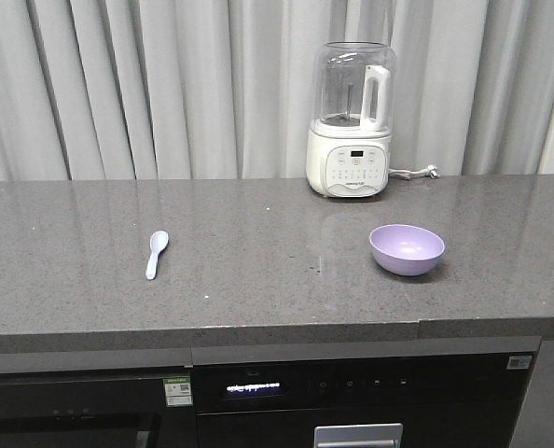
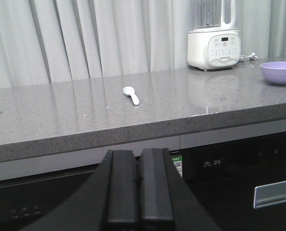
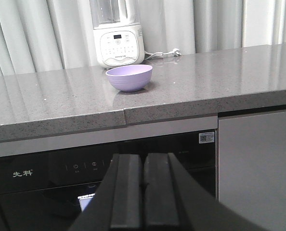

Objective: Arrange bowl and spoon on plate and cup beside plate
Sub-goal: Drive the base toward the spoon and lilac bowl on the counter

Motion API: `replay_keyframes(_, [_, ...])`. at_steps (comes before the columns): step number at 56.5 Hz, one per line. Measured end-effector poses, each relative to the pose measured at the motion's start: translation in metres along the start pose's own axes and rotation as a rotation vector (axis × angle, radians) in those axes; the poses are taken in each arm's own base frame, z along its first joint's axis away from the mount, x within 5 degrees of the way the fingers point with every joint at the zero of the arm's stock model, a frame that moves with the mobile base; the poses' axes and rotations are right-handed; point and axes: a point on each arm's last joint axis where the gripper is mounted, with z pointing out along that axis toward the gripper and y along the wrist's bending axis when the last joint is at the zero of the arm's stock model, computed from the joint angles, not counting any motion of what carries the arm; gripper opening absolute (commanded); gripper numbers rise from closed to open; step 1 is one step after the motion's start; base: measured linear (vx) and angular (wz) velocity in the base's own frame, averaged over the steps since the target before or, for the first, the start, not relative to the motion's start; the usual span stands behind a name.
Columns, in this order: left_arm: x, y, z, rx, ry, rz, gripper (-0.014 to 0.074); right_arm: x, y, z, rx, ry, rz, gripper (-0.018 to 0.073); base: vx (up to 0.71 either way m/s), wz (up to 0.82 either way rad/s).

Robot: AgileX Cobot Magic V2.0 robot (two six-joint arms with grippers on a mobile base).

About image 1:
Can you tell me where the white blender with clear jar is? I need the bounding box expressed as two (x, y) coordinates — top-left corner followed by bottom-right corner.
(306, 42), (396, 198)

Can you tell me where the light blue plastic spoon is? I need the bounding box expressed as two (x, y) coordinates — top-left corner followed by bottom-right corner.
(145, 231), (169, 280)

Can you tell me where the purple plastic bowl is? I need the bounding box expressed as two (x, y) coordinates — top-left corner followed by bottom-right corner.
(368, 224), (446, 276)

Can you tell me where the white blender power cord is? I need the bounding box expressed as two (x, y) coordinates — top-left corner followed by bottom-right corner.
(387, 164), (441, 180)

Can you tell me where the grey pleated curtain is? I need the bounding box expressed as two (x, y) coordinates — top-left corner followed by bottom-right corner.
(0, 1), (554, 181)

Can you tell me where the black built-in oven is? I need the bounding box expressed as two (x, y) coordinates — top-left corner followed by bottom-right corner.
(0, 348), (197, 447)

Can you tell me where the black built-in dishwasher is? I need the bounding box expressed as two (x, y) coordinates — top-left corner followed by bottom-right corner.
(192, 336), (540, 447)

